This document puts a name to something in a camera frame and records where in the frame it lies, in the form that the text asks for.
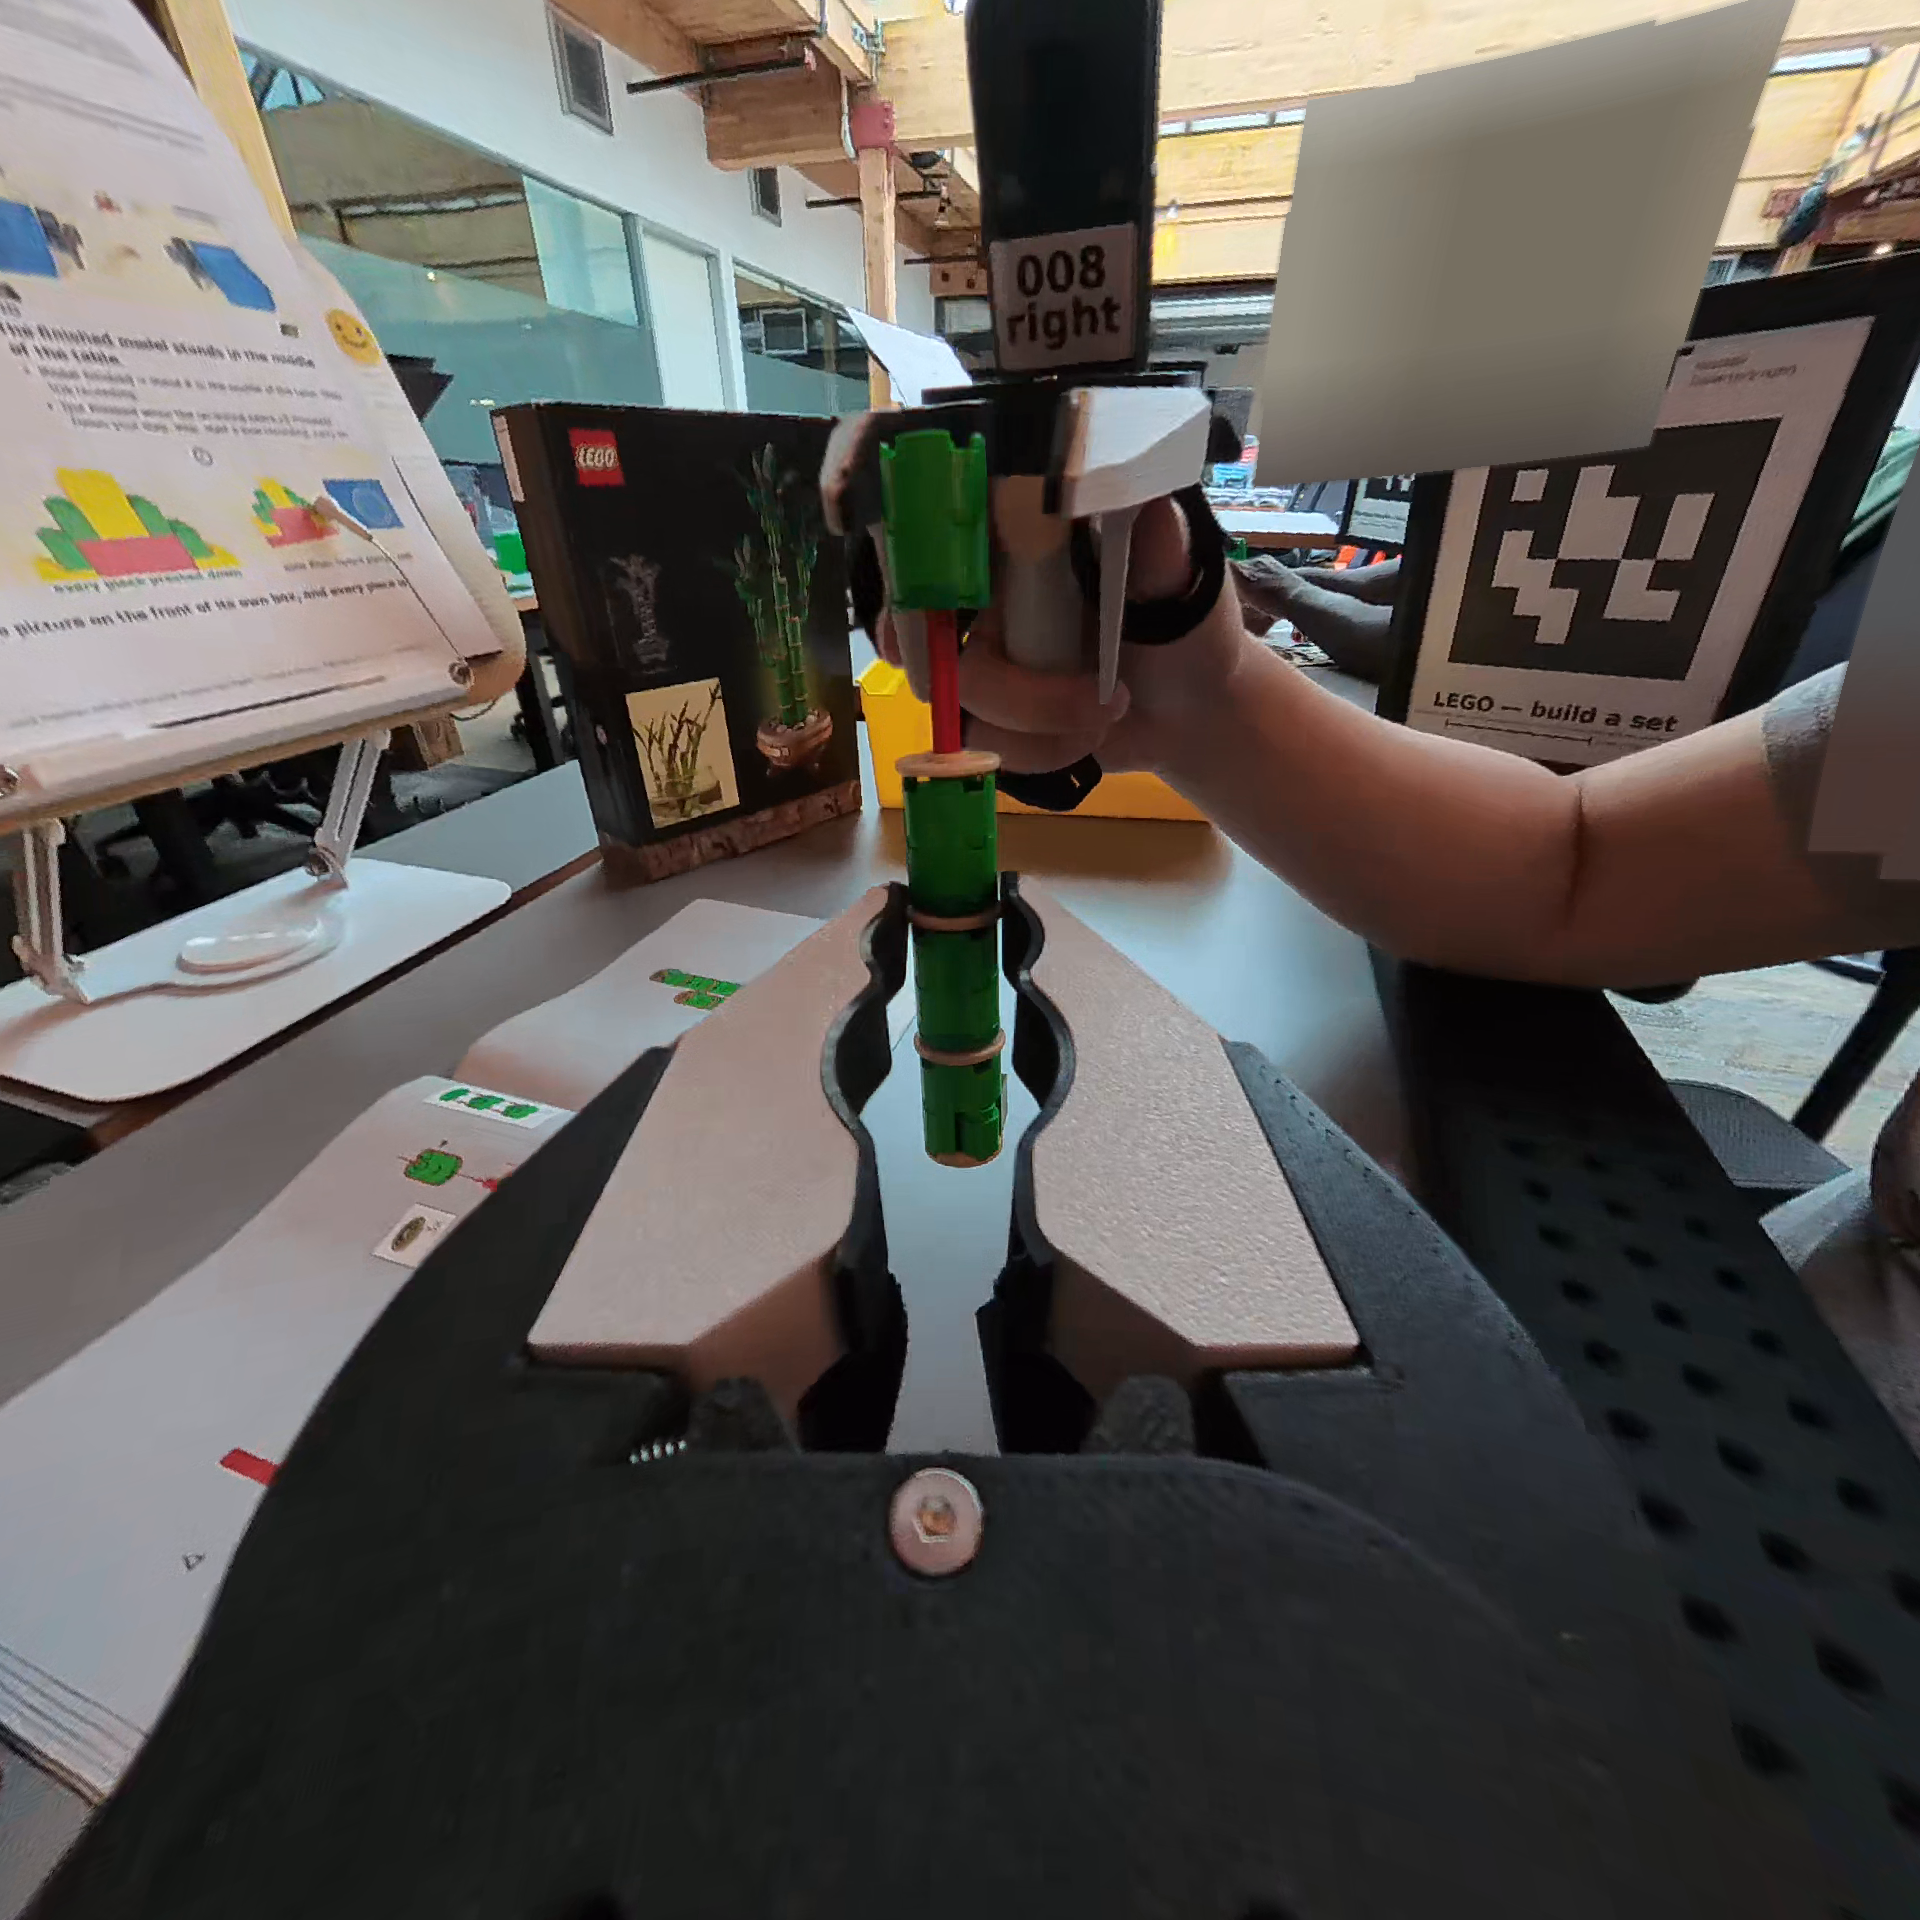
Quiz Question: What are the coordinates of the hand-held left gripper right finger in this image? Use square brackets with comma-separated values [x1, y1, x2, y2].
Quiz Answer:
[981, 873, 1365, 1452]

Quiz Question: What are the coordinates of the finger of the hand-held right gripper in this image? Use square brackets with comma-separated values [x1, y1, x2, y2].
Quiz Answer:
[820, 412, 887, 538]
[1053, 386, 1215, 521]

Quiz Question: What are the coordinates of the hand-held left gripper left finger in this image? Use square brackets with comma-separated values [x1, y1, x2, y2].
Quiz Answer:
[528, 883, 911, 1452]

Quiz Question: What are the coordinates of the green cylinder brick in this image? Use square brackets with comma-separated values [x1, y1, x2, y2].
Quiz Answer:
[880, 430, 991, 615]

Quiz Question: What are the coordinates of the green bamboo stalk red axle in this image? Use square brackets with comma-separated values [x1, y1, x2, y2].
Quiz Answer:
[896, 609, 1007, 1169]

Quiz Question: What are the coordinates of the person's right forearm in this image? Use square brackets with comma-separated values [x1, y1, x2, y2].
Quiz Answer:
[1199, 630, 1854, 995]

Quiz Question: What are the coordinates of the grey desk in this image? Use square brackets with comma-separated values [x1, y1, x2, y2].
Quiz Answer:
[0, 756, 1420, 1920]

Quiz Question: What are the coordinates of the person's right hand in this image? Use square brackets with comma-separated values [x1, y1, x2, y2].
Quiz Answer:
[870, 503, 1284, 805]

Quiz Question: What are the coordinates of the black bamboo toy box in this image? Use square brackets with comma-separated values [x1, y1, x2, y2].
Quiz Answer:
[494, 401, 865, 886]

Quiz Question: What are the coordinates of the yellow tray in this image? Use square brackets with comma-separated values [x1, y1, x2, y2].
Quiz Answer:
[854, 660, 1211, 825]

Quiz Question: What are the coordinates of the open instruction booklet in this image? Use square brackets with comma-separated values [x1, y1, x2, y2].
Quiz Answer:
[0, 897, 829, 1805]

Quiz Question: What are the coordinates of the white document stand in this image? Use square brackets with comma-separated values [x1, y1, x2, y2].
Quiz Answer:
[0, 0, 523, 1107]

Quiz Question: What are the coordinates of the black white marker sign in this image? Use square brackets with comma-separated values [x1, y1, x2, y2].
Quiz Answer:
[1376, 247, 1920, 773]

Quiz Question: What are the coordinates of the black perforated mat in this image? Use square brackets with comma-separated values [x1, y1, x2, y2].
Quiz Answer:
[1369, 943, 1920, 1920]

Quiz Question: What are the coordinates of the printed instruction sheet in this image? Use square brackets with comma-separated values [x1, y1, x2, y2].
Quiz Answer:
[0, 0, 504, 759]

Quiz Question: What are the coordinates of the wooden post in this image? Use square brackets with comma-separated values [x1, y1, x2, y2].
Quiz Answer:
[854, 102, 901, 414]

